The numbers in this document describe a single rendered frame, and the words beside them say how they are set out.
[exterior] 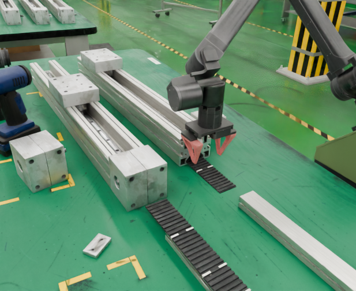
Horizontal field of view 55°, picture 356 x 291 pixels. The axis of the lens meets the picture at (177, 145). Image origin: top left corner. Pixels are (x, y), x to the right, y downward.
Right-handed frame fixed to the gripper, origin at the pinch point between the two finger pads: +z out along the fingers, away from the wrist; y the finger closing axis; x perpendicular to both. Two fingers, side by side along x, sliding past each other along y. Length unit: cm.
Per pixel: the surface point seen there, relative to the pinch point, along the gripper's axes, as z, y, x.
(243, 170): 4.6, -8.7, 4.8
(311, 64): 65, -270, -170
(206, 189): 4.5, 4.6, 6.5
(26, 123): -2, 36, -36
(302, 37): 41, -269, -189
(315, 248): 1.6, 0.0, 33.7
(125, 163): -5.1, 21.9, -0.3
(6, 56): -16, 35, -56
